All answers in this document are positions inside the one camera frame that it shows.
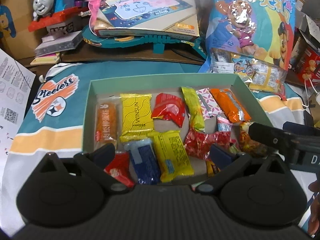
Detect round striped snack bag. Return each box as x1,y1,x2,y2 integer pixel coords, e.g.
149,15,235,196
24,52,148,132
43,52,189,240
239,121,271,158

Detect small red snack packet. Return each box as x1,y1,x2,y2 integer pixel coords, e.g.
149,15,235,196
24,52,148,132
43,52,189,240
104,152,135,187

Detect shiny red foil packet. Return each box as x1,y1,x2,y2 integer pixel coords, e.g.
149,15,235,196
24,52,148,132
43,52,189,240
184,128,231,160

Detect blue snack packet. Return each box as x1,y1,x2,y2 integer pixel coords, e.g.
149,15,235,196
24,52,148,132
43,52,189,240
124,139,161,185

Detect orange silver snack packet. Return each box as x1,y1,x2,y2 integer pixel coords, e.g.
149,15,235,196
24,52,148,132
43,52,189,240
210,88,251,124

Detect green yellow snack stick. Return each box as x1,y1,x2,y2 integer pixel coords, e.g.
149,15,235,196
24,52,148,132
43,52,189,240
181,87,205,132

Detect small yellow snack packet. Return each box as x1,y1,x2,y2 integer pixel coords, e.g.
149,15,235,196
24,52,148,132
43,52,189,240
148,130,194,183

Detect brown cake clear wrapper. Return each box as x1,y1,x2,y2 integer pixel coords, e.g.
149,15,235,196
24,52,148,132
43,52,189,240
94,96,120,147

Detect pink white patterned packet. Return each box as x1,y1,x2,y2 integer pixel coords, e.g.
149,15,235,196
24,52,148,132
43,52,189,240
196,88,223,120

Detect yellow Winsun snack packet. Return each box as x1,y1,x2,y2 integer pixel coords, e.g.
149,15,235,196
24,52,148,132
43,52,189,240
120,93,155,142

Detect pink strawberry snack packet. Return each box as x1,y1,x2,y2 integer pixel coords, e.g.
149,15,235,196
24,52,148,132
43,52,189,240
216,116,233,132

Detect person right hand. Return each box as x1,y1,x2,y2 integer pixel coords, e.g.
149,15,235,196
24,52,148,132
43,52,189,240
308,180,319,235

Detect teal cardboard box tray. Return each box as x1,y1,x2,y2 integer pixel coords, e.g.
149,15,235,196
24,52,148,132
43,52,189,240
82,73,275,185

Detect red cookie box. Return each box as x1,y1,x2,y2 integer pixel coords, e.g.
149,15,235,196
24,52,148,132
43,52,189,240
295,46,319,87

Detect white instruction sheet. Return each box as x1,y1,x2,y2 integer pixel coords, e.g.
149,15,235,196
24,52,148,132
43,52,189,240
0,50,35,158

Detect Paw Patrol snack bag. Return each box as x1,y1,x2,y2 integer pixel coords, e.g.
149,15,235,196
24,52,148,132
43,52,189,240
200,0,296,100

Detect grey toy building blocks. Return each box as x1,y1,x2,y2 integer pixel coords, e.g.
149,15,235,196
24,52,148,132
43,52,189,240
30,16,83,66

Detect teal toy track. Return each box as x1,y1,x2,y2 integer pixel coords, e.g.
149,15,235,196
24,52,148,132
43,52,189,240
82,25,207,59

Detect drawing mat toy box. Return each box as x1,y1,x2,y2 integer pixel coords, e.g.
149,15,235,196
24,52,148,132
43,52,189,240
89,0,200,41

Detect brown cardboard box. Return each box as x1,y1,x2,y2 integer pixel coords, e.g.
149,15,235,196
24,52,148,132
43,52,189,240
1,0,46,60

